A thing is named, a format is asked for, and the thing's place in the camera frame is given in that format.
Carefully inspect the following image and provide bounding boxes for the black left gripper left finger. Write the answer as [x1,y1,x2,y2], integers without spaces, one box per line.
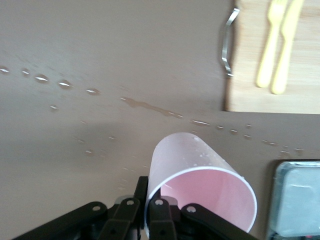
[14,176,149,240]

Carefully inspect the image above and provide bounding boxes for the yellow plastic knife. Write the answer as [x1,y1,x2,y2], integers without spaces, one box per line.
[270,0,305,95]

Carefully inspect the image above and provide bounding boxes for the wooden cutting board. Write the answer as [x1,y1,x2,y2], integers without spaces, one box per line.
[221,0,320,115]

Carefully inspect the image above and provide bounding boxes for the grey digital kitchen scale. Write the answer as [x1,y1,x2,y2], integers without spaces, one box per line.
[265,159,320,240]

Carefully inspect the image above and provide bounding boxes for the yellow plastic fork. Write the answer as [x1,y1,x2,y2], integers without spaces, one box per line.
[255,0,289,89]

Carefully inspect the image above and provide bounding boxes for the pink plastic cup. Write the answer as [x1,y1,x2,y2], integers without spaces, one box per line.
[144,131,258,237]

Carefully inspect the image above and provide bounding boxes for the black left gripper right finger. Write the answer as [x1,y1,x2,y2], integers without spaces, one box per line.
[148,196,261,240]

